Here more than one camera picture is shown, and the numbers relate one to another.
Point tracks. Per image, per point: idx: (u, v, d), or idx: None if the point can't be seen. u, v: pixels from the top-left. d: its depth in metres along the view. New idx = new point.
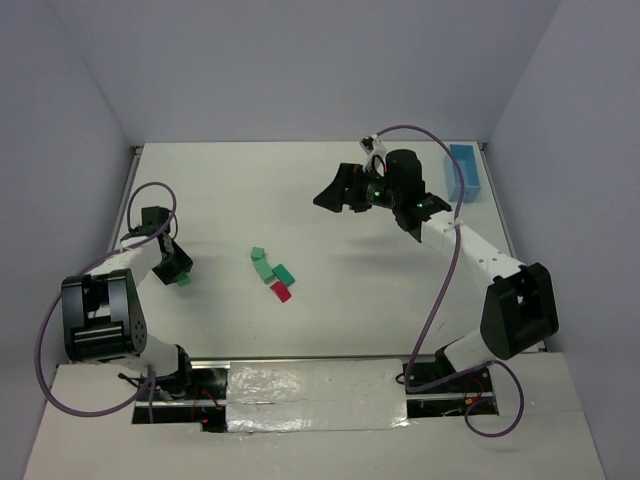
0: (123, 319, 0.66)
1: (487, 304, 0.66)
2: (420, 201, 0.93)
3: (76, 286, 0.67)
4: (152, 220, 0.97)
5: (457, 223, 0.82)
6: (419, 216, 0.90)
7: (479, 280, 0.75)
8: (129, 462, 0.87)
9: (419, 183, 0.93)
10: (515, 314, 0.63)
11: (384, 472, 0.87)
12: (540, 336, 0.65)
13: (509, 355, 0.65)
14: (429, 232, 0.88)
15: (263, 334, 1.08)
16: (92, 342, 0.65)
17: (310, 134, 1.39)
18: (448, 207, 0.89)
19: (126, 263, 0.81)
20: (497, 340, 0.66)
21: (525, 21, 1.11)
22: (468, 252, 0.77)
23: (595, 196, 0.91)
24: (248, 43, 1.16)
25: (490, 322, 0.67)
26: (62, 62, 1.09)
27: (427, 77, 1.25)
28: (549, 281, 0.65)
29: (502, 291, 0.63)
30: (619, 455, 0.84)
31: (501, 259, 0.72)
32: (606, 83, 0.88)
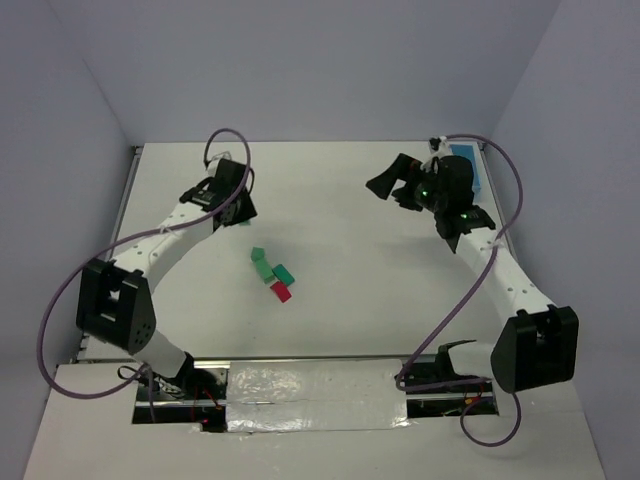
0: (125, 327, 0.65)
1: (503, 333, 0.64)
2: (466, 212, 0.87)
3: (94, 276, 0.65)
4: (224, 177, 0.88)
5: (496, 244, 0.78)
6: (461, 227, 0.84)
7: (503, 309, 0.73)
8: (129, 462, 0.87)
9: (468, 193, 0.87)
10: (529, 351, 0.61)
11: (384, 472, 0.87)
12: (550, 375, 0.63)
13: (515, 389, 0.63)
14: (464, 245, 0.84)
15: (263, 334, 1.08)
16: (97, 330, 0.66)
17: (310, 134, 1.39)
18: (493, 225, 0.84)
19: (159, 253, 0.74)
20: (504, 371, 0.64)
21: (525, 21, 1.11)
22: (498, 276, 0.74)
23: (595, 196, 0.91)
24: (247, 42, 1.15)
25: (501, 352, 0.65)
26: (61, 61, 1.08)
27: (427, 76, 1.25)
28: (574, 327, 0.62)
29: (521, 325, 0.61)
30: (619, 455, 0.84)
31: (532, 293, 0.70)
32: (606, 83, 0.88)
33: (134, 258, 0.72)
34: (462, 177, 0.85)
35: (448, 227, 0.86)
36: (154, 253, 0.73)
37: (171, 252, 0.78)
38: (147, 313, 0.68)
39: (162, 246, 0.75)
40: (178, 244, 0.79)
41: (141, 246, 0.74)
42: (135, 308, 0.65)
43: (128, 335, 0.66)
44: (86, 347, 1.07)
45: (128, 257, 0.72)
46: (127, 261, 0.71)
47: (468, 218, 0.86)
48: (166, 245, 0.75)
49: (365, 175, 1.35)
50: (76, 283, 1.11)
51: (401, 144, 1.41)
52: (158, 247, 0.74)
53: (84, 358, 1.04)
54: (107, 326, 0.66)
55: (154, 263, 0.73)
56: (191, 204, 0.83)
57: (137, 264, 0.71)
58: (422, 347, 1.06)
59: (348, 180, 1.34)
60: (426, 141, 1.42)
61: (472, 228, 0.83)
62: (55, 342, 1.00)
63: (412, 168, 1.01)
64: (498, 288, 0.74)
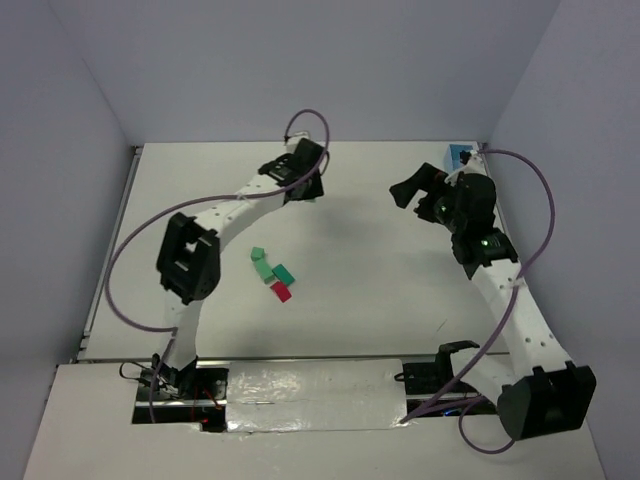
0: (195, 278, 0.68)
1: (517, 386, 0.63)
2: (486, 238, 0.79)
3: (172, 228, 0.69)
4: (302, 155, 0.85)
5: (518, 283, 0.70)
6: (477, 255, 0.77)
7: (516, 357, 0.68)
8: (129, 463, 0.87)
9: (489, 217, 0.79)
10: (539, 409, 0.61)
11: (384, 472, 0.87)
12: (558, 430, 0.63)
13: (519, 438, 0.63)
14: (480, 276, 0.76)
15: (263, 334, 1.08)
16: (171, 278, 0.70)
17: (310, 134, 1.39)
18: (516, 256, 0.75)
19: (231, 219, 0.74)
20: (512, 419, 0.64)
21: (526, 20, 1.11)
22: (517, 323, 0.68)
23: (596, 196, 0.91)
24: (248, 42, 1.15)
25: (509, 400, 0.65)
26: (61, 61, 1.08)
27: (427, 76, 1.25)
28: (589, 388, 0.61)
29: (537, 383, 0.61)
30: (620, 454, 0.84)
31: (550, 347, 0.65)
32: (606, 82, 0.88)
33: (210, 219, 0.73)
34: (483, 199, 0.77)
35: (463, 252, 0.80)
36: (229, 217, 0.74)
37: (241, 221, 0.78)
38: (216, 270, 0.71)
39: (237, 211, 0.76)
40: (251, 213, 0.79)
41: (218, 208, 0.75)
42: (204, 263, 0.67)
43: (195, 287, 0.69)
44: (86, 347, 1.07)
45: (206, 217, 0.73)
46: (203, 221, 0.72)
47: (487, 245, 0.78)
48: (240, 212, 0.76)
49: (365, 174, 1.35)
50: (76, 283, 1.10)
51: (401, 144, 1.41)
52: (233, 212, 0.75)
53: (84, 358, 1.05)
54: (178, 275, 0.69)
55: (226, 228, 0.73)
56: (269, 176, 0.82)
57: (212, 225, 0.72)
58: (422, 347, 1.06)
59: (348, 179, 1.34)
60: (426, 141, 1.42)
61: (492, 261, 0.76)
62: (55, 342, 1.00)
63: (436, 179, 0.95)
64: (514, 332, 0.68)
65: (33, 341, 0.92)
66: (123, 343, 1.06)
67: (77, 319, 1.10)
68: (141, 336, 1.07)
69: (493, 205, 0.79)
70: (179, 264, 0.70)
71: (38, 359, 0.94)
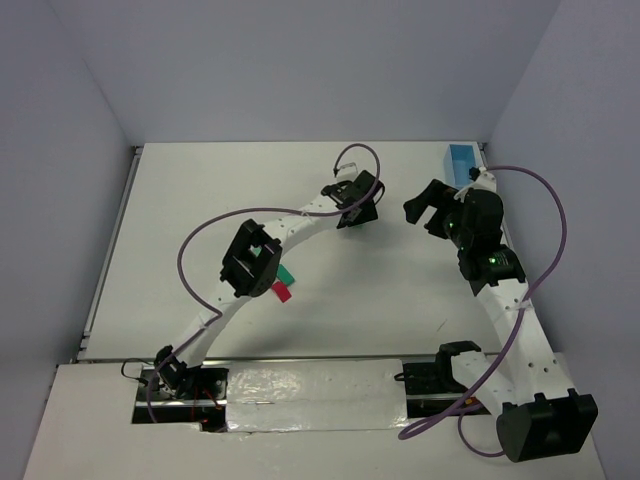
0: (256, 276, 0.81)
1: (517, 409, 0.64)
2: (494, 255, 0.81)
3: (245, 229, 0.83)
4: (360, 185, 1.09)
5: (524, 305, 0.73)
6: (485, 272, 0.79)
7: (518, 378, 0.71)
8: (129, 462, 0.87)
9: (497, 233, 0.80)
10: (539, 439, 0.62)
11: (384, 472, 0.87)
12: (556, 454, 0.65)
13: (516, 460, 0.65)
14: (485, 295, 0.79)
15: (263, 334, 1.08)
16: (234, 271, 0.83)
17: (310, 134, 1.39)
18: (522, 277, 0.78)
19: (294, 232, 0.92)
20: (511, 440, 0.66)
21: (526, 20, 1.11)
22: (521, 345, 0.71)
23: (596, 195, 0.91)
24: (248, 42, 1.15)
25: (510, 422, 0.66)
26: (61, 61, 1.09)
27: (428, 76, 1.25)
28: (591, 415, 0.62)
29: (536, 410, 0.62)
30: (621, 454, 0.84)
31: (553, 372, 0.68)
32: (606, 83, 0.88)
33: (277, 230, 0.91)
34: (491, 215, 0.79)
35: (470, 268, 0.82)
36: (292, 230, 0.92)
37: (302, 236, 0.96)
38: (271, 273, 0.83)
39: (299, 226, 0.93)
40: (310, 230, 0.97)
41: (285, 220, 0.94)
42: (266, 265, 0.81)
43: (253, 283, 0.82)
44: (86, 347, 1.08)
45: (273, 227, 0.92)
46: (271, 230, 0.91)
47: (495, 263, 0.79)
48: (303, 227, 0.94)
49: None
50: (77, 283, 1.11)
51: (401, 144, 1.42)
52: (297, 226, 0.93)
53: (84, 358, 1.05)
54: (240, 270, 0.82)
55: (288, 239, 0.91)
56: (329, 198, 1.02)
57: (278, 235, 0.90)
58: (422, 347, 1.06)
59: None
60: (426, 142, 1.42)
61: (499, 279, 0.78)
62: (55, 342, 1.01)
63: (446, 195, 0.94)
64: (518, 354, 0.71)
65: (33, 340, 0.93)
66: (122, 343, 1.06)
67: (77, 318, 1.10)
68: (141, 336, 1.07)
69: (501, 222, 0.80)
70: (243, 262, 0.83)
71: (39, 358, 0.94)
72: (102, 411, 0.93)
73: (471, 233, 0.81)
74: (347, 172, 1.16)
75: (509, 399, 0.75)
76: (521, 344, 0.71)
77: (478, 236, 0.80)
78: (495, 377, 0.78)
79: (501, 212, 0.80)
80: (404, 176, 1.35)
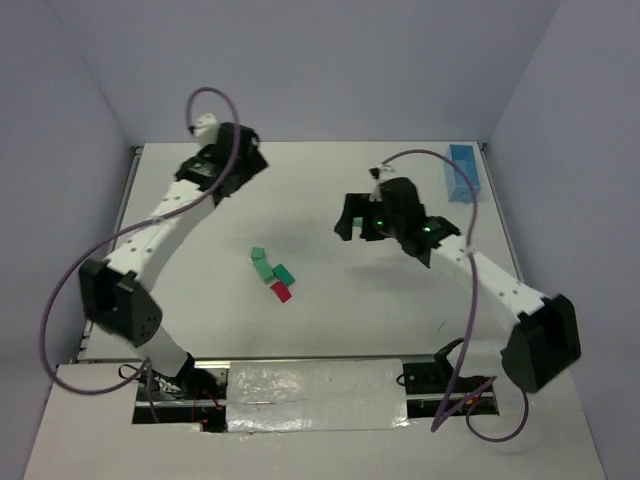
0: (131, 323, 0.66)
1: (512, 339, 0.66)
2: (427, 224, 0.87)
3: (90, 281, 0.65)
4: (225, 147, 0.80)
5: (470, 251, 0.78)
6: (426, 241, 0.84)
7: (497, 314, 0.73)
8: (130, 462, 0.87)
9: (419, 207, 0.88)
10: (539, 351, 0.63)
11: (384, 472, 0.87)
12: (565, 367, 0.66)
13: (535, 390, 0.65)
14: (437, 261, 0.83)
15: (263, 334, 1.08)
16: (106, 325, 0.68)
17: (311, 134, 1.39)
18: (457, 230, 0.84)
19: (151, 250, 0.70)
20: (522, 373, 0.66)
21: (526, 21, 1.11)
22: (485, 283, 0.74)
23: (596, 195, 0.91)
24: (248, 41, 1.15)
25: (514, 356, 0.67)
26: (61, 60, 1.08)
27: (427, 77, 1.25)
28: (571, 310, 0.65)
29: (527, 328, 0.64)
30: (621, 454, 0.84)
31: (522, 291, 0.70)
32: (605, 83, 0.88)
33: (126, 258, 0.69)
34: (405, 193, 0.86)
35: (415, 245, 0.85)
36: (147, 250, 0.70)
37: (169, 245, 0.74)
38: (151, 309, 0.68)
39: (156, 240, 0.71)
40: (176, 233, 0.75)
41: (134, 241, 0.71)
42: (132, 307, 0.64)
43: (133, 330, 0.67)
44: (86, 347, 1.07)
45: (121, 255, 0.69)
46: (120, 262, 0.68)
47: (429, 230, 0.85)
48: (161, 239, 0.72)
49: (366, 174, 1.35)
50: (77, 283, 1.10)
51: (401, 144, 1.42)
52: (153, 243, 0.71)
53: (84, 358, 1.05)
54: (112, 322, 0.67)
55: (147, 263, 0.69)
56: (187, 182, 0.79)
57: (131, 266, 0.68)
58: (422, 347, 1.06)
59: (348, 180, 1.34)
60: (426, 142, 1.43)
61: (441, 240, 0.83)
62: (55, 342, 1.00)
63: (362, 201, 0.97)
64: (485, 293, 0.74)
65: (33, 339, 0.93)
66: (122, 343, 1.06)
67: (77, 319, 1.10)
68: None
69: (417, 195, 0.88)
70: (108, 312, 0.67)
71: (39, 358, 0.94)
72: (103, 411, 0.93)
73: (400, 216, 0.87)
74: (207, 124, 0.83)
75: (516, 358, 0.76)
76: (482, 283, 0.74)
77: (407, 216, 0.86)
78: None
79: (412, 186, 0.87)
80: (404, 176, 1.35)
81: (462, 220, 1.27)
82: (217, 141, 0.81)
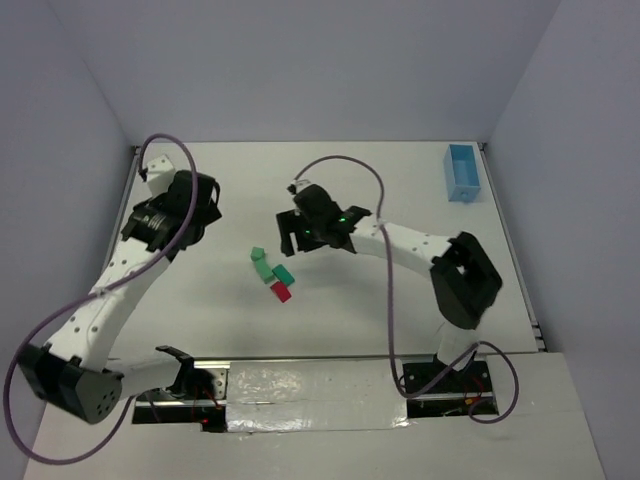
0: (87, 408, 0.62)
1: (438, 286, 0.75)
2: (341, 215, 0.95)
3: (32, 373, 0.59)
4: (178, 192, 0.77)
5: (381, 223, 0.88)
6: (345, 231, 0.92)
7: (420, 267, 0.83)
8: (130, 462, 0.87)
9: (331, 203, 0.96)
10: (461, 283, 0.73)
11: (384, 472, 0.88)
12: (492, 297, 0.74)
13: (473, 323, 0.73)
14: (360, 243, 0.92)
15: (263, 333, 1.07)
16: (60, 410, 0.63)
17: (311, 133, 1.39)
18: (367, 211, 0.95)
19: (96, 326, 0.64)
20: (459, 314, 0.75)
21: (526, 21, 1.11)
22: (399, 246, 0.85)
23: (595, 197, 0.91)
24: (248, 42, 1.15)
25: (445, 300, 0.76)
26: (61, 62, 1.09)
27: (427, 77, 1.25)
28: (476, 244, 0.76)
29: (443, 269, 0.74)
30: (620, 455, 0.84)
31: (431, 240, 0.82)
32: (605, 84, 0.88)
33: (70, 342, 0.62)
34: (312, 198, 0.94)
35: (337, 238, 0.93)
36: (92, 329, 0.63)
37: (119, 316, 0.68)
38: (106, 384, 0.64)
39: (102, 315, 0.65)
40: (125, 302, 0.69)
41: (77, 319, 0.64)
42: (84, 395, 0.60)
43: (90, 413, 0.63)
44: None
45: (65, 337, 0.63)
46: (62, 348, 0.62)
47: (344, 220, 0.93)
48: (107, 315, 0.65)
49: (366, 174, 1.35)
50: (78, 284, 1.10)
51: (401, 144, 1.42)
52: (98, 319, 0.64)
53: None
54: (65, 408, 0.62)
55: (93, 344, 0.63)
56: (135, 240, 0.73)
57: (76, 352, 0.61)
58: (421, 347, 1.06)
59: (348, 179, 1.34)
60: (426, 142, 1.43)
61: (354, 225, 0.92)
62: None
63: (290, 217, 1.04)
64: (403, 253, 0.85)
65: (33, 340, 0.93)
66: (122, 343, 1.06)
67: None
68: (140, 336, 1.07)
69: (325, 197, 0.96)
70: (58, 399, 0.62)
71: None
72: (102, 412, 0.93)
73: (315, 218, 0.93)
74: (161, 169, 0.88)
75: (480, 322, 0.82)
76: (398, 245, 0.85)
77: (321, 216, 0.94)
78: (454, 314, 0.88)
79: (317, 189, 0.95)
80: (404, 176, 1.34)
81: (462, 220, 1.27)
82: (171, 191, 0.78)
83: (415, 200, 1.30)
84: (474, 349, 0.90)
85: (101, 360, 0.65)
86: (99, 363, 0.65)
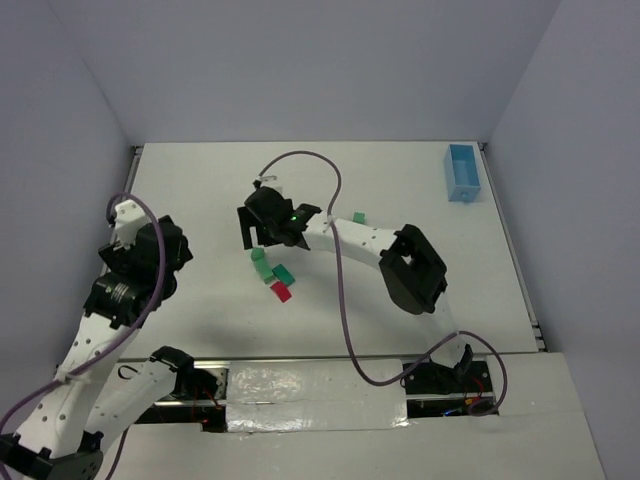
0: None
1: (391, 279, 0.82)
2: (292, 214, 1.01)
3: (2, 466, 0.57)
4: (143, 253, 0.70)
5: (331, 220, 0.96)
6: (297, 229, 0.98)
7: (369, 259, 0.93)
8: (130, 462, 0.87)
9: (282, 202, 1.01)
10: (409, 272, 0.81)
11: (384, 472, 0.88)
12: (437, 283, 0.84)
13: (426, 308, 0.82)
14: (313, 240, 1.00)
15: (263, 333, 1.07)
16: None
17: (311, 133, 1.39)
18: (317, 209, 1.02)
19: (65, 414, 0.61)
20: (410, 301, 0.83)
21: (527, 21, 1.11)
22: (349, 241, 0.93)
23: (594, 198, 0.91)
24: (248, 42, 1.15)
25: (397, 289, 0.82)
26: (62, 62, 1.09)
27: (427, 77, 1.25)
28: (420, 236, 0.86)
29: (393, 261, 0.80)
30: (620, 455, 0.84)
31: (378, 234, 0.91)
32: (605, 84, 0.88)
33: (38, 432, 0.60)
34: (263, 199, 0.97)
35: (289, 236, 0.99)
36: (61, 417, 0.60)
37: (90, 396, 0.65)
38: (83, 460, 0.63)
39: (70, 400, 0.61)
40: (94, 382, 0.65)
41: (45, 406, 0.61)
42: None
43: None
44: None
45: (34, 425, 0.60)
46: (31, 439, 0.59)
47: (296, 219, 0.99)
48: (74, 401, 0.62)
49: (366, 174, 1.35)
50: (77, 284, 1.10)
51: (402, 144, 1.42)
52: (65, 406, 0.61)
53: None
54: None
55: (63, 433, 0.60)
56: (98, 314, 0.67)
57: (45, 443, 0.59)
58: (421, 347, 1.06)
59: (348, 179, 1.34)
60: (427, 142, 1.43)
61: (306, 224, 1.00)
62: (55, 342, 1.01)
63: (245, 214, 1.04)
64: (354, 247, 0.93)
65: (33, 340, 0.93)
66: None
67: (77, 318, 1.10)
68: (140, 336, 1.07)
69: (276, 196, 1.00)
70: None
71: (39, 358, 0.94)
72: None
73: (268, 218, 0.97)
74: (129, 214, 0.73)
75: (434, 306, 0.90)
76: (349, 240, 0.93)
77: (273, 215, 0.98)
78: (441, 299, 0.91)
79: (268, 191, 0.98)
80: (404, 176, 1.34)
81: (462, 220, 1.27)
82: (135, 253, 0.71)
83: (414, 200, 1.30)
84: (457, 339, 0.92)
85: (78, 439, 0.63)
86: (76, 441, 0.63)
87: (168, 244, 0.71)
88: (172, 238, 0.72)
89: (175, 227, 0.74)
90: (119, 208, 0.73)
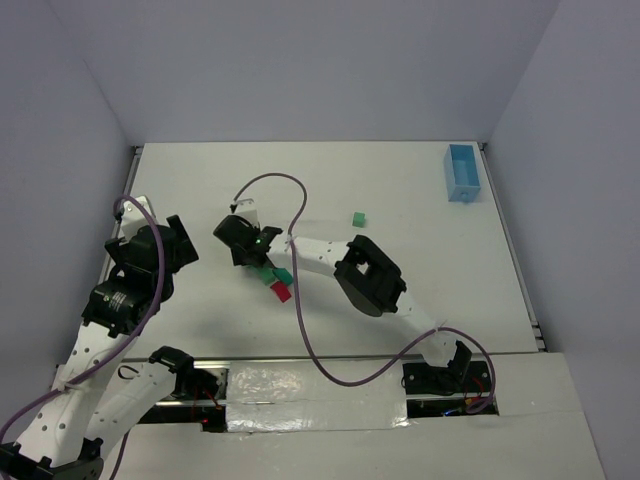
0: None
1: (348, 289, 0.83)
2: (258, 236, 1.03)
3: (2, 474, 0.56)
4: (138, 261, 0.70)
5: (290, 238, 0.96)
6: (262, 251, 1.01)
7: (328, 272, 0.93)
8: (131, 462, 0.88)
9: (246, 226, 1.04)
10: (364, 281, 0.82)
11: (384, 472, 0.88)
12: (392, 284, 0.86)
13: (384, 309, 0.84)
14: (277, 259, 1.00)
15: (263, 333, 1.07)
16: None
17: (310, 133, 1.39)
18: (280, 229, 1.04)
19: (63, 423, 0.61)
20: (369, 306, 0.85)
21: (526, 22, 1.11)
22: (306, 256, 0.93)
23: (594, 197, 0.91)
24: (248, 43, 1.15)
25: (355, 296, 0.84)
26: (62, 62, 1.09)
27: (427, 77, 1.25)
28: (372, 244, 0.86)
29: (347, 274, 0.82)
30: (620, 456, 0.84)
31: (333, 247, 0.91)
32: (605, 85, 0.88)
33: (38, 440, 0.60)
34: (228, 226, 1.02)
35: (256, 258, 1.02)
36: (60, 426, 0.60)
37: (89, 406, 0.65)
38: (83, 470, 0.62)
39: (70, 408, 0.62)
40: (93, 391, 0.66)
41: (45, 415, 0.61)
42: None
43: None
44: None
45: (33, 434, 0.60)
46: (31, 447, 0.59)
47: (259, 241, 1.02)
48: (73, 410, 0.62)
49: (366, 174, 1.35)
50: (77, 284, 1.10)
51: (401, 143, 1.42)
52: (65, 414, 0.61)
53: None
54: None
55: (63, 441, 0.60)
56: (98, 322, 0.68)
57: (45, 452, 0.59)
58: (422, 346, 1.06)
59: (348, 179, 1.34)
60: (426, 142, 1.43)
61: (269, 244, 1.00)
62: (55, 343, 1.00)
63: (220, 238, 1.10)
64: (311, 262, 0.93)
65: (32, 341, 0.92)
66: None
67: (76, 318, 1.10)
68: (140, 336, 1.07)
69: (241, 223, 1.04)
70: None
71: (39, 358, 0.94)
72: None
73: (235, 243, 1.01)
74: (135, 215, 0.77)
75: (399, 308, 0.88)
76: (306, 256, 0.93)
77: (239, 240, 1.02)
78: (405, 297, 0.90)
79: (230, 218, 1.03)
80: (404, 176, 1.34)
81: (462, 220, 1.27)
82: (130, 260, 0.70)
83: (414, 200, 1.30)
84: (441, 336, 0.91)
85: (78, 448, 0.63)
86: (76, 450, 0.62)
87: (166, 249, 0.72)
88: (171, 243, 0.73)
89: (169, 232, 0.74)
90: (127, 208, 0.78)
